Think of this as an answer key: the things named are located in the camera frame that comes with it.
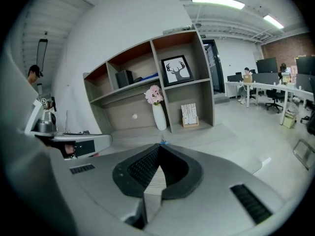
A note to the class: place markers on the blue flat box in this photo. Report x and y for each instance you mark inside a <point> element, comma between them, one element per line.
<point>150,75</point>

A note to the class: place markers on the grey wooden desk hutch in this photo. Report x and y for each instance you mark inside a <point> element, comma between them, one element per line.
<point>187,99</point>

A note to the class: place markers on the pale green storage box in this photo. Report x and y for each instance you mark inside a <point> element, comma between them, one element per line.
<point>289,119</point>

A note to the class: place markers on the large black monitor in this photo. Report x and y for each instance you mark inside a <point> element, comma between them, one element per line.
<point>267,65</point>

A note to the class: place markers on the silver fisheye camera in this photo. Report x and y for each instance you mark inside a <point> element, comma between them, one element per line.
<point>47,124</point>

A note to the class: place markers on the small black monitor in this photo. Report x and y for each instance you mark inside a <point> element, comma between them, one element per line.
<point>233,78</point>

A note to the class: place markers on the framed deer picture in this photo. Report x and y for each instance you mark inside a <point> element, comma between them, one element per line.
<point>177,70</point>

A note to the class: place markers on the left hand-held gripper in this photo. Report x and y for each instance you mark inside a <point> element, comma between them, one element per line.
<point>34,117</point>

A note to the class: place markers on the grey door step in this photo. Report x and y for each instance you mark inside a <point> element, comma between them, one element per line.
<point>221,99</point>

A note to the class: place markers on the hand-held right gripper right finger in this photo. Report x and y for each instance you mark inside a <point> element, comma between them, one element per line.
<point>209,200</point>

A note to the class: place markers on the black swivel office chair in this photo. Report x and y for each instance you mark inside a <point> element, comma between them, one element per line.
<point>274,98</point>

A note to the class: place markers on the white ceramic vase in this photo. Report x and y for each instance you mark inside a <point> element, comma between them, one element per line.
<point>159,117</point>

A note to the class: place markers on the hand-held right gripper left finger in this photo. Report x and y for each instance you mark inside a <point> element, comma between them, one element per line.
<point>103,188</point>

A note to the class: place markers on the tree print desk calendar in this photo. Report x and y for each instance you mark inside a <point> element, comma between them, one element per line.
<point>189,114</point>

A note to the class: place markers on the pink flower bouquet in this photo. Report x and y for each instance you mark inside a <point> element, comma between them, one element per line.
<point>153,95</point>

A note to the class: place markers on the long ceiling light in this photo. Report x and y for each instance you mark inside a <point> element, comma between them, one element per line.
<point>273,21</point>
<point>217,1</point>

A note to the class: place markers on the black cantilever chair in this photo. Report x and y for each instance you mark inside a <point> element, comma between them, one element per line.
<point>306,154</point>

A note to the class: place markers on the long white office desk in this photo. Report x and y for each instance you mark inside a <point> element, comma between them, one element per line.
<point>270,87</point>

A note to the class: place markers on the dark desk partition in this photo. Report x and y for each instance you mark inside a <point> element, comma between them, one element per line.
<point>305,82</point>
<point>265,79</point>

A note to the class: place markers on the cardboard box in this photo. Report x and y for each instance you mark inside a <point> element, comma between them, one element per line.
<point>247,78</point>

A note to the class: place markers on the person's left hand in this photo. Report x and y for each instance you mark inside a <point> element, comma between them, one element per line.
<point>69,149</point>

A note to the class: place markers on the black door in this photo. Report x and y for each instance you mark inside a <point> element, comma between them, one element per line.
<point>214,67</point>

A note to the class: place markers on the black box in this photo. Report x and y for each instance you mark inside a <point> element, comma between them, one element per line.
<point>124,79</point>

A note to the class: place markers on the wide black monitor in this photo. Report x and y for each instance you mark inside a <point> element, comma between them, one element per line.
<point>306,65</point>

